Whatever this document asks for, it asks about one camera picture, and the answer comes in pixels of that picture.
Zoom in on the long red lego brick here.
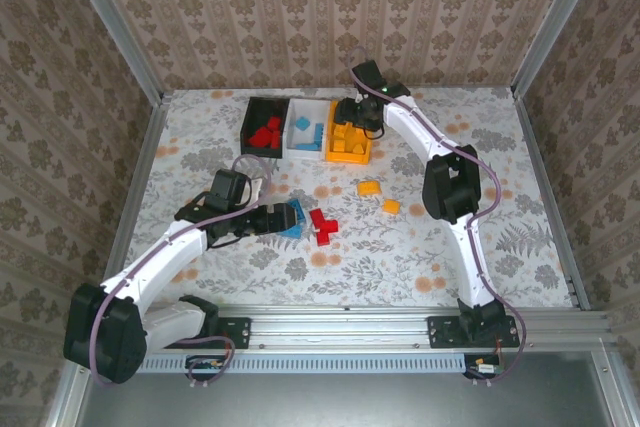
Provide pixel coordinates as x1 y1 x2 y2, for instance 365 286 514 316
248 127 274 149

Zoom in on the white plastic bin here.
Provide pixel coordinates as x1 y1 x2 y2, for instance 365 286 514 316
286 99 332 162

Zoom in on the orange plastic bin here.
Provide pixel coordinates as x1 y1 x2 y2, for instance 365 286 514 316
324 100 374 165

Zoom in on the black plastic bin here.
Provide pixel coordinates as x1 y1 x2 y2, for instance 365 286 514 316
239 96 291 160

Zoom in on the small electronics board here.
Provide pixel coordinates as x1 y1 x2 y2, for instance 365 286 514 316
464 354 506 381
185 354 226 382

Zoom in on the grey metal panel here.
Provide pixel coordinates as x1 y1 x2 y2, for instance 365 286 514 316
74 352 616 427

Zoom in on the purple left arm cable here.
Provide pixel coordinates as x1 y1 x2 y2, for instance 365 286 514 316
89 154 274 391

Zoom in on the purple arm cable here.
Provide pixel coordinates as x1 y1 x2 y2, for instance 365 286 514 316
89 154 274 391
348 46 529 388

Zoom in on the aluminium table side rail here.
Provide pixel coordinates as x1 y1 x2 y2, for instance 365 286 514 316
93 94 174 313
512 89 591 311

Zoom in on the aluminium mounting rail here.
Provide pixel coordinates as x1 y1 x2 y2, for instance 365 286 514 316
74 304 614 351

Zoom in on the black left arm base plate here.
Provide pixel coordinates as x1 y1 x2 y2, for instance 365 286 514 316
214 316 251 350

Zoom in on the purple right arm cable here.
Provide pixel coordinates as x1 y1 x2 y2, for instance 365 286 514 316
348 46 529 388

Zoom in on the grey slotted cable duct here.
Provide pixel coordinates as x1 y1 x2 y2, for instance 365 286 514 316
137 352 469 374

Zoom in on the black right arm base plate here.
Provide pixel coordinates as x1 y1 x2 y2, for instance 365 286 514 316
427 315 520 350

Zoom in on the aluminium frame post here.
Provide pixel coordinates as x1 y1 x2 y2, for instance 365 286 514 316
58 0 166 104
510 0 609 98

